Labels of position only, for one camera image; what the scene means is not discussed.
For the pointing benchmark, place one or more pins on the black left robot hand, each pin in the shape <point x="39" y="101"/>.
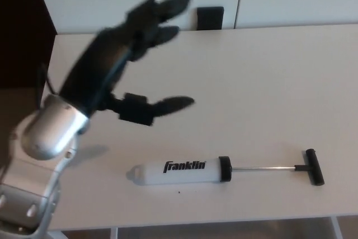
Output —
<point x="92" y="71"/>

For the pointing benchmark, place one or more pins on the white Franklin air pump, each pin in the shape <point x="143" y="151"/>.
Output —
<point x="179" y="172"/>

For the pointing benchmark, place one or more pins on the dark brown cabinet panel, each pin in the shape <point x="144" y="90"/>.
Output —
<point x="19" y="26"/>

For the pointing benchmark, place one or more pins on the black rectangular bracket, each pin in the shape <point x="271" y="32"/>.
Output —
<point x="210" y="18"/>

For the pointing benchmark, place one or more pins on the white desk leg frame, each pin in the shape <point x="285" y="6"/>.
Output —
<point x="113" y="233"/>
<point x="337" y="227"/>

